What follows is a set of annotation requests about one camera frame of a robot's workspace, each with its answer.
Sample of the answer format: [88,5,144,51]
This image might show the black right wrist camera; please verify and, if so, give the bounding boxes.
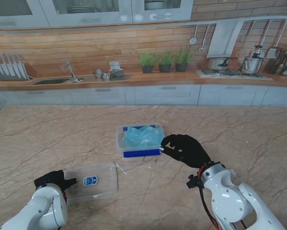
[186,174,203,190]

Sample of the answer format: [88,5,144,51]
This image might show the steel kitchen faucet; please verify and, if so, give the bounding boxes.
[61,59,84,83]

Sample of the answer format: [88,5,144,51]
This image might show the clear lid with blue label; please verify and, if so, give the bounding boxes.
[62,161,120,205]

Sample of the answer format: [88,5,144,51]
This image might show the knife block with knives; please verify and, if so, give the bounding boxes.
[0,54,30,81]

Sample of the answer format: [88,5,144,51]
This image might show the hanging steel ladle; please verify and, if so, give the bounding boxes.
[198,23,211,52]

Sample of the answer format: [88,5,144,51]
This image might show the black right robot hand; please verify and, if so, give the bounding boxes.
[159,134,213,170]

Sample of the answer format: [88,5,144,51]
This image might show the wooden pepper mills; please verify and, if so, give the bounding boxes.
[263,47,287,75]

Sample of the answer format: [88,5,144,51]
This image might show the stack of white dishes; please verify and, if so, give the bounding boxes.
[108,61,125,79]

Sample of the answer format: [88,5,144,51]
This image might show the clear crate with blue tape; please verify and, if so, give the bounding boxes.
[116,122,166,159]

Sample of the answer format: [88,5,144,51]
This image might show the white lower kitchen cabinets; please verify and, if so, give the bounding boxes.
[0,83,287,107]

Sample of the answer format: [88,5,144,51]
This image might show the wooden kitchen countertop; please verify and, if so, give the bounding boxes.
[0,70,287,93]

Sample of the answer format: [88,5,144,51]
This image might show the red black right arm cable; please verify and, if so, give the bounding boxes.
[198,165,222,230]

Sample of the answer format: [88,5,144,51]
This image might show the white upper kitchen cabinets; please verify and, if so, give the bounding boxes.
[0,0,194,28]

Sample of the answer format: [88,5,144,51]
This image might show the green herb in black pot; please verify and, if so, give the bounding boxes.
[157,48,175,73]
[138,48,157,74]

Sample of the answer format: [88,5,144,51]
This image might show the hanging steel grater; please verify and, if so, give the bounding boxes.
[267,20,287,58]

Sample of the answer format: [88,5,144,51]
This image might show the white kitchen cabinets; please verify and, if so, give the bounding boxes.
[0,0,194,28]
[0,83,287,107]

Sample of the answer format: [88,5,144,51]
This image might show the small white plastic scrap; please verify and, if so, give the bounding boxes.
[114,162,129,175]

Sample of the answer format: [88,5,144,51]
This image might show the steel kitchen sink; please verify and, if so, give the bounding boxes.
[32,78,71,86]

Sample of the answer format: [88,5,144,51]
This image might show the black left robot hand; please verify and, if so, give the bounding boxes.
[34,170,79,193]

